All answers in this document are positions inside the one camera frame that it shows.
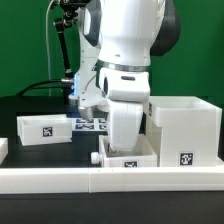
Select white rear drawer box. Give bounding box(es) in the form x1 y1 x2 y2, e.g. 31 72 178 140
17 114 72 146

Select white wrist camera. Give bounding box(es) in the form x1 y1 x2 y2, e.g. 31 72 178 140
99 68 150 102

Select white left fence block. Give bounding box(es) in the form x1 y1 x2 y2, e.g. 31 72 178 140
0 138 8 165

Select grey thin cable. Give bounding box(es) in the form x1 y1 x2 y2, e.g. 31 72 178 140
45 0 56 97

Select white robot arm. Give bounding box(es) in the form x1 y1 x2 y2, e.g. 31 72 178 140
78 0 181 151

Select white front drawer box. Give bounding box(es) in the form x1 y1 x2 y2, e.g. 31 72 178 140
91 134 157 168

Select white front fence rail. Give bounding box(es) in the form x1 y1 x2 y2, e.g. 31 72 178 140
0 166 224 194

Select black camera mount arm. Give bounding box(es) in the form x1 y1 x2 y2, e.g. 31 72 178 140
53 0 90 84

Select marker tag sheet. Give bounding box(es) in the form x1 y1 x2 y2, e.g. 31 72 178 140
69 118 106 131

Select white drawer box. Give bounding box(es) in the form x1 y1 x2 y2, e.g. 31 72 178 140
17 114 72 146
91 134 157 168

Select black cable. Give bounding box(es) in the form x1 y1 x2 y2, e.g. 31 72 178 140
15 78 75 97

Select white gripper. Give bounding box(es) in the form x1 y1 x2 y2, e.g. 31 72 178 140
107 100 143 152

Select white drawer cabinet frame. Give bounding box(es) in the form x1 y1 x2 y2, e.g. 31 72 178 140
146 96 222 167

